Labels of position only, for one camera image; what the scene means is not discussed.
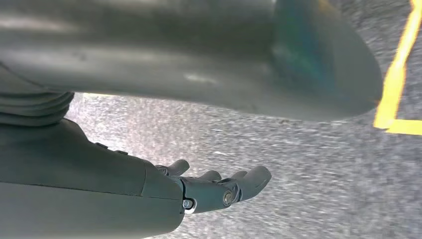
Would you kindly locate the yellow floor tape square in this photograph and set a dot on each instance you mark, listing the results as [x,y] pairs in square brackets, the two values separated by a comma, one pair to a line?
[394,82]

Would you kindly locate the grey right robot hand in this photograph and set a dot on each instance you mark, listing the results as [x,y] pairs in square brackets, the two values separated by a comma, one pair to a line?
[82,198]

